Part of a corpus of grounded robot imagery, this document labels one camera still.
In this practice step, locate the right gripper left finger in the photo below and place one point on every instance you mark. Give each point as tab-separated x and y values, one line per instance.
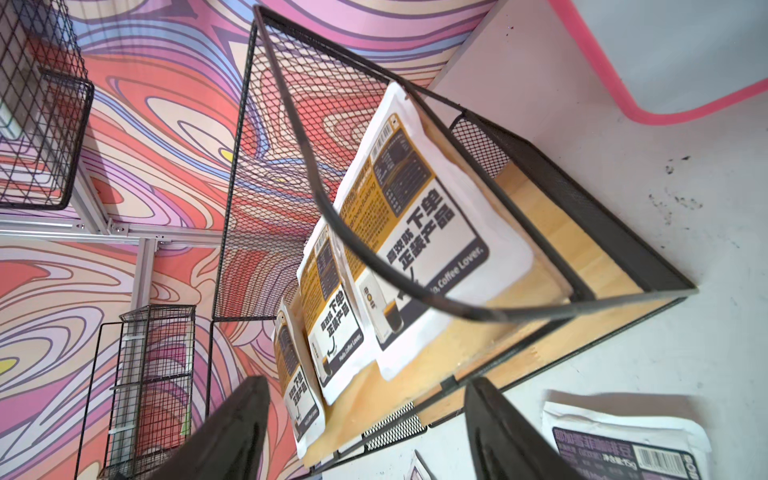
229	444

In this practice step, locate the back wall wire basket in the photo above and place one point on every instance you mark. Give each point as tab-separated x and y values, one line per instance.
46	99

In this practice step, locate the yellow coffee bag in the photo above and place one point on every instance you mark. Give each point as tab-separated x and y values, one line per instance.
299	386
339	336
423	215

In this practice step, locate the wooden two-tier wire shelf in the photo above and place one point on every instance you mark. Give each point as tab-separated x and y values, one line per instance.
305	105

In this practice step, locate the wall wire basket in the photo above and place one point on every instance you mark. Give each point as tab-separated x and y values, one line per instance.
46	99
144	365

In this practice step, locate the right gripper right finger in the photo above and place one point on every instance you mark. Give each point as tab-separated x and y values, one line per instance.
503	444

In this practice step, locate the left wall wire basket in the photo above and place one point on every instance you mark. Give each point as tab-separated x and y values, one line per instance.
144	365

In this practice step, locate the pink framed whiteboard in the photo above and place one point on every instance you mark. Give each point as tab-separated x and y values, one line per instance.
671	62

